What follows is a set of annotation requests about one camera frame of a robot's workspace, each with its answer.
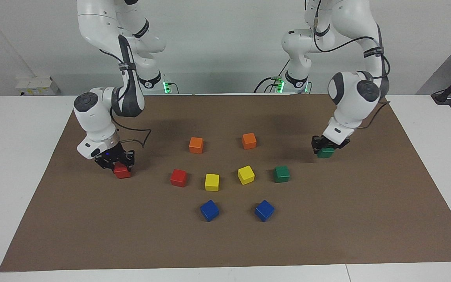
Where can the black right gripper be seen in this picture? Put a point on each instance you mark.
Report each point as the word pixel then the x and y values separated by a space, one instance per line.
pixel 112 154

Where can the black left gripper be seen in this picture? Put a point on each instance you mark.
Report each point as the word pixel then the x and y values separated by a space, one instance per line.
pixel 329 145

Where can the green wooden cube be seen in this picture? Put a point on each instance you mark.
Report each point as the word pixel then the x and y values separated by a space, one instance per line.
pixel 325 153
pixel 281 174

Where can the red wooden cube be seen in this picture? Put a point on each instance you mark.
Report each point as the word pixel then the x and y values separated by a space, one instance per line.
pixel 178 178
pixel 122 171

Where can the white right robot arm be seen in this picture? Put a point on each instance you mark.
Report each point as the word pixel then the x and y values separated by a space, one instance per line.
pixel 92 117

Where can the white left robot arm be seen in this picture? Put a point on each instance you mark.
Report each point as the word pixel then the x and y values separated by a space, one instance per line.
pixel 350 105

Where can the orange wooden cube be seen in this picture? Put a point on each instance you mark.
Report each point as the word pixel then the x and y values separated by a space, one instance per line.
pixel 249 141
pixel 196 145

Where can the green connector plug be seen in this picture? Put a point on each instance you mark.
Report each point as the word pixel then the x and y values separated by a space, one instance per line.
pixel 276 80

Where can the yellow wooden cube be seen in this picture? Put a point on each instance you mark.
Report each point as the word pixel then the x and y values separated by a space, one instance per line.
pixel 246 174
pixel 211 182

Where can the blue wooden cube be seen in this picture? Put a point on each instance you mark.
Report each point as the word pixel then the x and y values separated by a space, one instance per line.
pixel 209 210
pixel 264 210

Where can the white power strip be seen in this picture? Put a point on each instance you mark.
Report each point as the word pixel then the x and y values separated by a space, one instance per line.
pixel 37 85

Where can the brown paper table mat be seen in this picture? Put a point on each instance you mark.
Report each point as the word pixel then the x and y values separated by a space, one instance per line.
pixel 225 243

